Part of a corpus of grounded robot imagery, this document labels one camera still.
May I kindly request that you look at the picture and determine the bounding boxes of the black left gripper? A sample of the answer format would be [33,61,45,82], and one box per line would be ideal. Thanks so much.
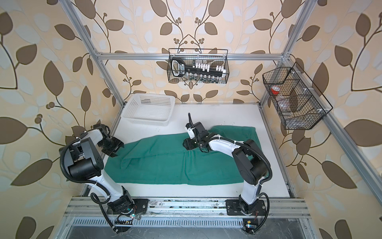
[97,137,123,158]

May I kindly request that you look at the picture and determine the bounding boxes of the green trousers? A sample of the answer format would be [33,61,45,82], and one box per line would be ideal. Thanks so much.
[104,132,244,186]

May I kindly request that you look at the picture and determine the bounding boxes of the white plastic mesh basket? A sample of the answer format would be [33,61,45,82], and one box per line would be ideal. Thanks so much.
[121,93,176,126]

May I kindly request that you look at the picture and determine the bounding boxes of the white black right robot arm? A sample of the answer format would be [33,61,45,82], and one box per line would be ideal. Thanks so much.
[183,121,273,215]

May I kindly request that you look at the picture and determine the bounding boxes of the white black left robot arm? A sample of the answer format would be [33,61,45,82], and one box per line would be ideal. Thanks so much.
[59,123,136,214]

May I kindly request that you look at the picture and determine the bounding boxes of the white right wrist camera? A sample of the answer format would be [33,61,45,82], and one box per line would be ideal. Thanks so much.
[186,123,195,139]

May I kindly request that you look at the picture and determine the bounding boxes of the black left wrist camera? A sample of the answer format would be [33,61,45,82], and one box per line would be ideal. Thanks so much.
[93,123,110,134]

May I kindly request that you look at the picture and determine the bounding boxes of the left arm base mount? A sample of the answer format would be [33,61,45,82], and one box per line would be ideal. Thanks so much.
[114,199,149,226]

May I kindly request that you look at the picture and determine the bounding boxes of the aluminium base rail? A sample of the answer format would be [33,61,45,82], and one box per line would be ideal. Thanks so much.
[62,195,311,229]

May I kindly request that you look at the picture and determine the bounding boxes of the black wire basket centre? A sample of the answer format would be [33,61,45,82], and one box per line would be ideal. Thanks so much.
[167,47,229,84]

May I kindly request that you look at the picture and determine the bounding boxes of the black wire basket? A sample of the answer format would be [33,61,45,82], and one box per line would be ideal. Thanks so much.
[262,62,333,130]
[167,47,229,84]

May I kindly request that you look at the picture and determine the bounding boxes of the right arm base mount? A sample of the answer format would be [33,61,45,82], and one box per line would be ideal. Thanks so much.
[225,193,270,235]

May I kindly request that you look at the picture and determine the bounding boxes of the black wire basket right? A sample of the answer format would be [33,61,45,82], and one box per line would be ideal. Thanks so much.
[262,62,333,130]

